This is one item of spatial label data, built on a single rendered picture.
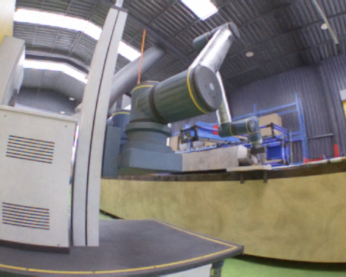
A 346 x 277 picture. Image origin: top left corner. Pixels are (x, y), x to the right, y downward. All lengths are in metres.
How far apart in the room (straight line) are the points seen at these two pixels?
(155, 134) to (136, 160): 0.17
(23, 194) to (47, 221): 0.14
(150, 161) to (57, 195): 0.40
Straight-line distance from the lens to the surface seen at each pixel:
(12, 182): 0.83
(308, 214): 1.49
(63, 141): 0.81
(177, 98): 0.76
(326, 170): 1.46
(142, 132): 0.88
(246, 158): 1.62
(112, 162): 0.93
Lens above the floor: 0.66
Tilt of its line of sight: 14 degrees up
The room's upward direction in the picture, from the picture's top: 2 degrees clockwise
